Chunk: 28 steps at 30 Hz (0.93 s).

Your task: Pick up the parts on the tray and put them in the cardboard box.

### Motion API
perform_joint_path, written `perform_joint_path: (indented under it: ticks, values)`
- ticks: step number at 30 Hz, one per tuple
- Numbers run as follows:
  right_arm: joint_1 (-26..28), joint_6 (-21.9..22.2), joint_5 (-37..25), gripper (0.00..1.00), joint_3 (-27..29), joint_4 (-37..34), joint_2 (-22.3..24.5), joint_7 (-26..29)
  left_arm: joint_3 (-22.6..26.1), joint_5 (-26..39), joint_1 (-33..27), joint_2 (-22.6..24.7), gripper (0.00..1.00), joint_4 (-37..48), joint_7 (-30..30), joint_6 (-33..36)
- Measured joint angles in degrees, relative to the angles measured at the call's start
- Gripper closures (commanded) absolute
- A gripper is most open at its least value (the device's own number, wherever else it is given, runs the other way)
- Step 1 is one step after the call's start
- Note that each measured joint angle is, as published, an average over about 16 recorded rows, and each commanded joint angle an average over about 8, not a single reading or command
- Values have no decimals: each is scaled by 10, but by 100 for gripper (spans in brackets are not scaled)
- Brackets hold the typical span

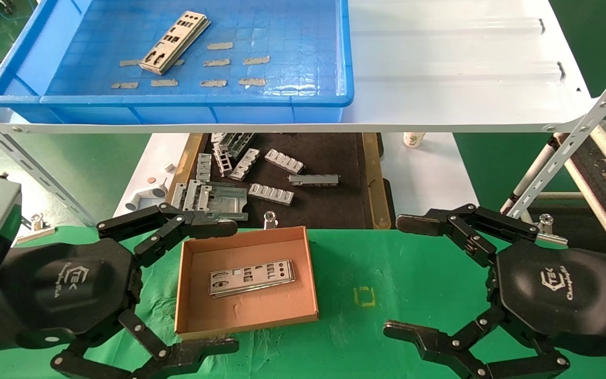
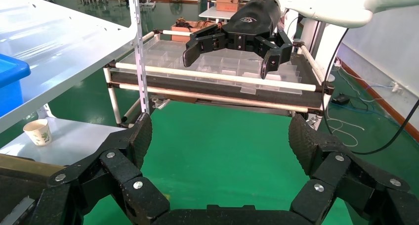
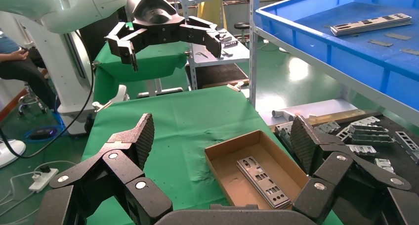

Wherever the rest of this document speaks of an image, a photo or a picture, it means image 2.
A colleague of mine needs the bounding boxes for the green table cloth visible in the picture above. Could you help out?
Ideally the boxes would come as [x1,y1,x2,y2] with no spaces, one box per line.
[82,100,419,225]

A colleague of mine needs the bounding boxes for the grey perforated shelf upright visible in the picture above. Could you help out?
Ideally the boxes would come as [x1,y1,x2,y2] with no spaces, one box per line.
[126,0,152,117]

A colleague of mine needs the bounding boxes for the blue plastic tray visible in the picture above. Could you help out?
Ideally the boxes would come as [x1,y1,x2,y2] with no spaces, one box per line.
[0,53,32,118]

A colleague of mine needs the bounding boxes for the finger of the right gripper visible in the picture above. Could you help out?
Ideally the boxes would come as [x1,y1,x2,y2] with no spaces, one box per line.
[255,30,293,80]
[182,23,228,68]

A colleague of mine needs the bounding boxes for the white pipe rack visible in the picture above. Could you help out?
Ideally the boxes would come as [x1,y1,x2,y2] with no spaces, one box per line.
[103,28,335,126]

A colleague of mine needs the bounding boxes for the white paper cup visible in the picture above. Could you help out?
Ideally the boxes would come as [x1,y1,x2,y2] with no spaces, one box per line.
[23,118,53,147]

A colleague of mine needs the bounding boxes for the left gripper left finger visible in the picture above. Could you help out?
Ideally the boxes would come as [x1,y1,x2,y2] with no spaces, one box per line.
[29,112,171,225]

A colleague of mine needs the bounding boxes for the coiled white cable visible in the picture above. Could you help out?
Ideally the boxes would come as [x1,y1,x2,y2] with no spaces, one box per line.
[326,117,366,148]

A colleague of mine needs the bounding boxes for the clear plastic organiser box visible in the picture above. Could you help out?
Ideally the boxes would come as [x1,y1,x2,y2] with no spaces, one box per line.
[114,40,303,96]

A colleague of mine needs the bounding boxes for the black power brick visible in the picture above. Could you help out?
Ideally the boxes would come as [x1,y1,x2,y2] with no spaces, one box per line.
[331,94,351,106]

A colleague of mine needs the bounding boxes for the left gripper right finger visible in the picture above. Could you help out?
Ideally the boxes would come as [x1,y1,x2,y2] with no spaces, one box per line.
[288,113,419,225]

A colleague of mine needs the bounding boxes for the brown cardboard box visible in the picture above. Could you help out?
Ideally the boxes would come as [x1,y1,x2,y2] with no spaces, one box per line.
[215,0,244,13]

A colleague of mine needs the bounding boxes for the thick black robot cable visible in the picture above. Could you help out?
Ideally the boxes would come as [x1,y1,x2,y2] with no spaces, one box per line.
[322,28,419,156]

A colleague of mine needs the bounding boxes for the open cardboard box with parts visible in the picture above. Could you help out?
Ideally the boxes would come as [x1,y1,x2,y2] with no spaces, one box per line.
[170,18,210,44]

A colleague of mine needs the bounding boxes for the black felt-lined wooden tray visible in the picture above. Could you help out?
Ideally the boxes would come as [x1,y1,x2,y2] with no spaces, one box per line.
[0,153,68,225]

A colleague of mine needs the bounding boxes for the white metal shelf board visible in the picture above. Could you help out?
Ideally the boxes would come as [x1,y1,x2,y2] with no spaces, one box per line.
[0,0,138,135]

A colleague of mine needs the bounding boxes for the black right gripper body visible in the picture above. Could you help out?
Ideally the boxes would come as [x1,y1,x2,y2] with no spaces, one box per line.
[222,0,282,52]

